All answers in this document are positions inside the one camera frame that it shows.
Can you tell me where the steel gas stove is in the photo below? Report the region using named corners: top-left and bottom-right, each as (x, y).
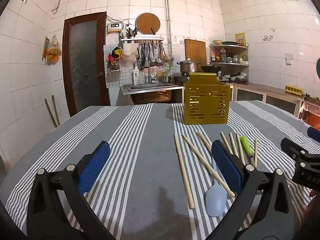
top-left (174, 74), bottom-right (230, 83)

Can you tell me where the hanging yellow plastic bag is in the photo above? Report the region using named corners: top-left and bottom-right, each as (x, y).
top-left (42, 35), bottom-right (62, 65)

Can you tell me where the grey wall pipe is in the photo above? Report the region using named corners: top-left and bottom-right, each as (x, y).
top-left (164, 0), bottom-right (175, 61)

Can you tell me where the round wooden board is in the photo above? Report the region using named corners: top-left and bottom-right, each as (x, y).
top-left (135, 13), bottom-right (161, 35)

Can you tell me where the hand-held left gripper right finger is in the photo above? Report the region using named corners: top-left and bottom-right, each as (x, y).
top-left (207, 140), bottom-right (294, 240)

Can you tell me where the person's right hand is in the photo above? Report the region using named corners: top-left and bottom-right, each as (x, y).
top-left (309, 189), bottom-right (320, 221)

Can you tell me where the yellow black hanging item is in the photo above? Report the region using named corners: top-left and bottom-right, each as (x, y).
top-left (111, 46), bottom-right (123, 59)

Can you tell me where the white hanging cloth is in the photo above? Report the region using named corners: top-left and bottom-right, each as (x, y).
top-left (122, 44), bottom-right (138, 67)

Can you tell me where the kitchen counter cabinet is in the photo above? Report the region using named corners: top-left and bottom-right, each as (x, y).
top-left (229, 81), bottom-right (304, 117)

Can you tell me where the rectangular wooden cutting board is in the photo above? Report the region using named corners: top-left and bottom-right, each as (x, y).
top-left (184, 39), bottom-right (208, 66)

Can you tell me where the red bin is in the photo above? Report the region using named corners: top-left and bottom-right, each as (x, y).
top-left (299, 100), bottom-right (320, 129)

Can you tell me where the brown framed glass door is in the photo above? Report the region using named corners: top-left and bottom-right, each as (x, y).
top-left (62, 12), bottom-right (111, 117)

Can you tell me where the steel corner shelf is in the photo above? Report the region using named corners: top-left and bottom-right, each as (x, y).
top-left (209, 44), bottom-right (250, 67)

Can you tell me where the black wok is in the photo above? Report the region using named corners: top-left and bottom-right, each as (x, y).
top-left (200, 65), bottom-right (222, 73)

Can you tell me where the green handled peeler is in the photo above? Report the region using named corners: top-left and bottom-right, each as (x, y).
top-left (239, 136), bottom-right (255, 167)

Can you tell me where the steel wall rack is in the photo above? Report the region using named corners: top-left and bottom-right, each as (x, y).
top-left (120, 36), bottom-right (165, 44)

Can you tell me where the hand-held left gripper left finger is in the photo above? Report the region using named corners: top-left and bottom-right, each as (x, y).
top-left (26, 141), bottom-right (115, 240)

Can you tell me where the steel faucet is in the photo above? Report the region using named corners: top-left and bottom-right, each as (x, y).
top-left (147, 62), bottom-right (157, 84)

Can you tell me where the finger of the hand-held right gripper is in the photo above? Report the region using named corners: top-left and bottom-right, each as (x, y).
top-left (280, 137), bottom-right (309, 159)
top-left (307, 127), bottom-right (320, 142)

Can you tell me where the row of hanging steel utensils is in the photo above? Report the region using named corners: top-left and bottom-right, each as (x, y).
top-left (136, 42), bottom-right (168, 70)

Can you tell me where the stack of white bowls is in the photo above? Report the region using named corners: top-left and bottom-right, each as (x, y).
top-left (224, 73), bottom-right (248, 82)

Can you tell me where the grey white striped tablecloth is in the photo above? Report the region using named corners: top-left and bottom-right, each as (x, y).
top-left (5, 100), bottom-right (320, 240)

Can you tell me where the yellow egg carton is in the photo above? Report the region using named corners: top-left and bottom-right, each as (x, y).
top-left (285, 85), bottom-right (304, 95)

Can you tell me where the row of condiment bottles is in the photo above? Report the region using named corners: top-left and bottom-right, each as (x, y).
top-left (211, 49), bottom-right (233, 63)

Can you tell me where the thin wooden stick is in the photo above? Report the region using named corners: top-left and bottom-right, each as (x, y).
top-left (52, 95), bottom-right (60, 126)
top-left (45, 99), bottom-right (57, 128)

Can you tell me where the steel cooking pot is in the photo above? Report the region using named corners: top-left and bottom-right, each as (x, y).
top-left (177, 58), bottom-right (200, 73)

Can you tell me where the yellow wall poster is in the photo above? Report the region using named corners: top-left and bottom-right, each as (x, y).
top-left (235, 32), bottom-right (246, 47)

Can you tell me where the beige wall controller box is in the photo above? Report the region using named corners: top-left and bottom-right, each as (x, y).
top-left (107, 23), bottom-right (123, 33)

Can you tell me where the yellow perforated utensil holder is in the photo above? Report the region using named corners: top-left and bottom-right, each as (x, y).
top-left (184, 72), bottom-right (230, 125)

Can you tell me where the utensil cup with cutlery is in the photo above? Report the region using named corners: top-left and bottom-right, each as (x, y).
top-left (125, 26), bottom-right (138, 38)

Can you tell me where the bunch of chopsticks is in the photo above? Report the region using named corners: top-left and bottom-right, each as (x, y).
top-left (174, 131), bottom-right (258, 210)

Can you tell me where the light blue plastic spoon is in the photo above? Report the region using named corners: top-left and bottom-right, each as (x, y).
top-left (205, 159), bottom-right (227, 217)

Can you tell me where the steel kitchen sink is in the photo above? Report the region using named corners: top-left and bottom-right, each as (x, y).
top-left (121, 82), bottom-right (184, 104)

